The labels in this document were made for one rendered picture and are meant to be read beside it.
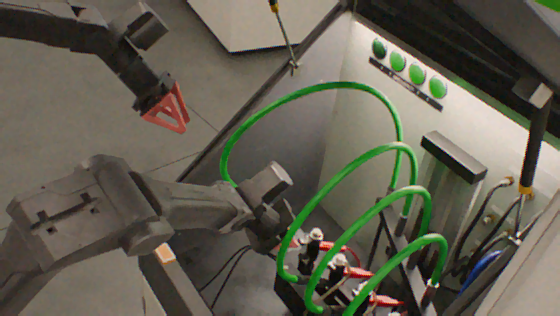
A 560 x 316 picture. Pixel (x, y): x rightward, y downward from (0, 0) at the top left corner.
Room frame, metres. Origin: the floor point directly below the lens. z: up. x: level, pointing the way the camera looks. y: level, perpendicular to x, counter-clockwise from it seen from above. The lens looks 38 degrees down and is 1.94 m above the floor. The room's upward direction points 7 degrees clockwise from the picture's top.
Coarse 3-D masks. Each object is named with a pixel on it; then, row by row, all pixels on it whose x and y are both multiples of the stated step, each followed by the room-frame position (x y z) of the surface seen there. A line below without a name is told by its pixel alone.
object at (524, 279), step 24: (552, 216) 0.59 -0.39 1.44; (528, 240) 0.59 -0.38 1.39; (552, 240) 0.57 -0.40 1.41; (528, 264) 0.57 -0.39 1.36; (552, 264) 0.55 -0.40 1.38; (504, 288) 0.57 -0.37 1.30; (528, 288) 0.55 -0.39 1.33; (552, 288) 0.53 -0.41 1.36; (480, 312) 0.57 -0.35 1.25; (504, 312) 0.55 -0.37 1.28; (528, 312) 0.53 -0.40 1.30; (552, 312) 0.52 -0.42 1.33
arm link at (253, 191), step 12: (264, 168) 0.79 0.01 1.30; (276, 168) 0.78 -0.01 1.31; (252, 180) 0.75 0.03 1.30; (264, 180) 0.75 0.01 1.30; (276, 180) 0.75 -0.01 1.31; (288, 180) 0.78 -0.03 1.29; (240, 192) 0.74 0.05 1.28; (252, 192) 0.74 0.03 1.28; (264, 192) 0.74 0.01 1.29; (276, 192) 0.76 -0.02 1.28; (252, 204) 0.73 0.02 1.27; (252, 216) 0.71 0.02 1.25; (240, 228) 0.69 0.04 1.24
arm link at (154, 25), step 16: (128, 16) 0.90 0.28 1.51; (144, 16) 0.89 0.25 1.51; (96, 32) 0.83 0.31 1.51; (112, 32) 0.88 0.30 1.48; (128, 32) 0.87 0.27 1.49; (144, 32) 0.89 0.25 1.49; (160, 32) 0.90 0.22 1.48; (96, 48) 0.83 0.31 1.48; (112, 48) 0.84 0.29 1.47; (144, 48) 0.89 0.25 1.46
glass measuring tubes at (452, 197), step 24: (432, 144) 0.95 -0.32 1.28; (432, 168) 0.97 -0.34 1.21; (456, 168) 0.90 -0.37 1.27; (480, 168) 0.88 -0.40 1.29; (432, 192) 0.94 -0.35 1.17; (456, 192) 0.91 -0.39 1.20; (408, 216) 0.96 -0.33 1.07; (432, 216) 0.92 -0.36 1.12; (456, 216) 0.88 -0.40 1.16; (408, 240) 0.97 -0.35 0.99; (456, 240) 0.89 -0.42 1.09; (432, 264) 0.88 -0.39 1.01
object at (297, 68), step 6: (270, 0) 1.11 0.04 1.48; (276, 0) 1.12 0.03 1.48; (270, 6) 1.12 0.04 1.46; (276, 6) 1.12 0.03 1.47; (276, 12) 1.12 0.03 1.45; (282, 24) 1.14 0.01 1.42; (282, 30) 1.14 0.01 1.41; (288, 42) 1.15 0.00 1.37; (288, 48) 1.15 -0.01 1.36; (294, 60) 1.16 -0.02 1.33; (294, 66) 1.16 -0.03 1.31; (300, 66) 1.17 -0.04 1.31; (294, 72) 1.16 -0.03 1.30; (300, 72) 1.17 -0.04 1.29
